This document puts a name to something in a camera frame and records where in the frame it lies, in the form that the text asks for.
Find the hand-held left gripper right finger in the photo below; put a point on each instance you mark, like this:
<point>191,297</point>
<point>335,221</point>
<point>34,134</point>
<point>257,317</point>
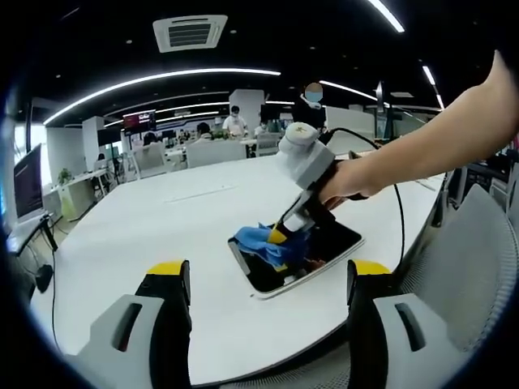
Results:
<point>397,336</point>

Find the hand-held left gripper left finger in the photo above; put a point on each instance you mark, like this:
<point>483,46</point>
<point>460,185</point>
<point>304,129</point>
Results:
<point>134,336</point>

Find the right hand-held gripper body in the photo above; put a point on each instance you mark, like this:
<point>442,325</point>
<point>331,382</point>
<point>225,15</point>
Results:
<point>304,162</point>

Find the black tablet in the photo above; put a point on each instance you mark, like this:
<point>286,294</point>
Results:
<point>324,247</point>

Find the blue cleaning cloth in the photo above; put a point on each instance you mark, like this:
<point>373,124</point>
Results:
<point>259,245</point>

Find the person's right hand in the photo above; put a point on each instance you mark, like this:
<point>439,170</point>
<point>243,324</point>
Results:
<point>348,182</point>

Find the grey background office chair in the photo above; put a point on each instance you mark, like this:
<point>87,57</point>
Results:
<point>217,155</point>
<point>150,160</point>

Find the grey mesh office chair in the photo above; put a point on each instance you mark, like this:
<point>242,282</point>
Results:
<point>466,263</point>

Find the black computer mouse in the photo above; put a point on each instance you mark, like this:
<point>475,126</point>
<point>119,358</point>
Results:
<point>44,277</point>

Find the long curved ceiling light strip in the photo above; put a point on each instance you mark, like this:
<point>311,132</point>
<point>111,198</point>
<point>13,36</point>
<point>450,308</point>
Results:
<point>162,81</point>

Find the short ceiling light strip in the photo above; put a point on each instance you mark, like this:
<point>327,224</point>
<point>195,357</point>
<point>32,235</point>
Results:
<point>386,14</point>

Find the ceiling air conditioner vent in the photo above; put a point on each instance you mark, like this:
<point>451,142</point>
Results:
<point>190,33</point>

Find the green potted plant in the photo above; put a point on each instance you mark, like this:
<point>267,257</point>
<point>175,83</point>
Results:
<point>65,176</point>

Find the computer monitor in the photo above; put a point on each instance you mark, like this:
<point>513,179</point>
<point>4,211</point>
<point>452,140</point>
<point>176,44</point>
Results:
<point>28,184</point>

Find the red wall screen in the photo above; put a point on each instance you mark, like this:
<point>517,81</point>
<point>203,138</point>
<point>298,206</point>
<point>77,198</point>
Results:
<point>140,120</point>

